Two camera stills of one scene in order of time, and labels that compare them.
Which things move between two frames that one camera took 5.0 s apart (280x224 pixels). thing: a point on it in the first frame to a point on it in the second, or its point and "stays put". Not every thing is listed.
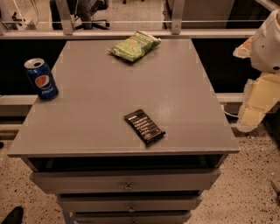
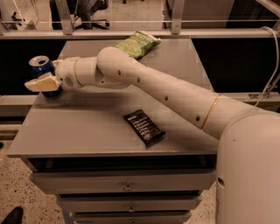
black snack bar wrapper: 142,124 stays put
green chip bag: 136,45 stays put
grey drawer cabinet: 136,142 stays put
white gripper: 268,48 to 66,73
